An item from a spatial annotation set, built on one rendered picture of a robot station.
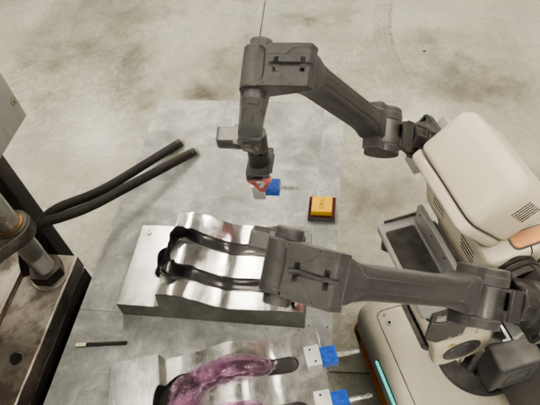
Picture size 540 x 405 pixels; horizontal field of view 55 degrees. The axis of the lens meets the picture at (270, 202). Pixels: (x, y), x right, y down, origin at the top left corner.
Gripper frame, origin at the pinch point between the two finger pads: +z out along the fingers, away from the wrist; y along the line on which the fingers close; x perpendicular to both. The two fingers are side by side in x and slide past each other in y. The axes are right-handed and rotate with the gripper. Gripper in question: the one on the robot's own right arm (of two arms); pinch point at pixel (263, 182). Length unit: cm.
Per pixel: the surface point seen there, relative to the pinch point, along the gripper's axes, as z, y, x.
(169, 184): 15.2, -10.8, -34.3
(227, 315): 11.0, 36.1, -6.0
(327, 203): 11.7, -2.5, 17.8
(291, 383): 10, 53, 13
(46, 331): 17, 42, -57
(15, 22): 95, -232, -234
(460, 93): 96, -153, 85
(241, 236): 7.0, 14.0, -5.1
